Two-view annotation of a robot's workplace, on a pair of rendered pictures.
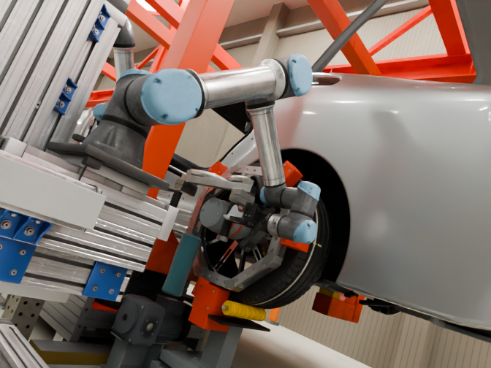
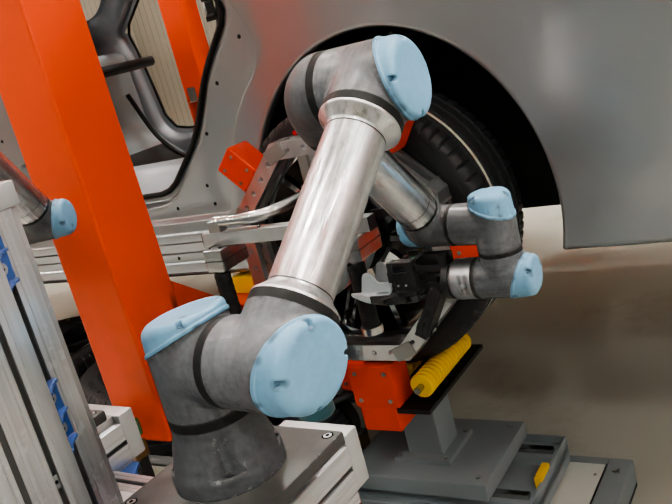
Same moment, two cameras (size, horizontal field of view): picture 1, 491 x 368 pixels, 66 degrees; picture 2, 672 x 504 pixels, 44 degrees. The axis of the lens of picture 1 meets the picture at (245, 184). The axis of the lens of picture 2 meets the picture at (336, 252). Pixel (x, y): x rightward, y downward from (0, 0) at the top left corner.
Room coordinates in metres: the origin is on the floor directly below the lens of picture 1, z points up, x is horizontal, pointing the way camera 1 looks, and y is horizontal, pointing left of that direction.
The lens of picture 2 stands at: (-0.09, 0.27, 1.34)
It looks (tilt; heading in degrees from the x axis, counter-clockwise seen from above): 15 degrees down; 351
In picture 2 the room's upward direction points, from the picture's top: 15 degrees counter-clockwise
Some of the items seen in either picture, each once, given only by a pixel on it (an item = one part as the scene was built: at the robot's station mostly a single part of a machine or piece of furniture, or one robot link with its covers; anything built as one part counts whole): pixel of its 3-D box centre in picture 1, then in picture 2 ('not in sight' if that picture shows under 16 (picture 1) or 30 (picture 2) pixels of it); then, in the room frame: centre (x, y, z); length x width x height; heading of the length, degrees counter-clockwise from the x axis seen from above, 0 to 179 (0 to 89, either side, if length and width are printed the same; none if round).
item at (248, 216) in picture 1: (259, 218); (424, 277); (1.32, -0.09, 0.86); 0.12 x 0.08 x 0.09; 47
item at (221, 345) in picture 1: (221, 346); (426, 414); (1.82, -0.14, 0.32); 0.40 x 0.30 x 0.28; 47
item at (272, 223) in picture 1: (277, 225); (464, 279); (1.26, -0.14, 0.85); 0.08 x 0.05 x 0.08; 137
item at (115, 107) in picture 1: (137, 101); (198, 355); (0.92, 0.32, 0.98); 0.13 x 0.12 x 0.14; 41
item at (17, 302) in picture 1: (22, 310); not in sight; (1.74, 0.71, 0.21); 0.10 x 0.10 x 0.42; 47
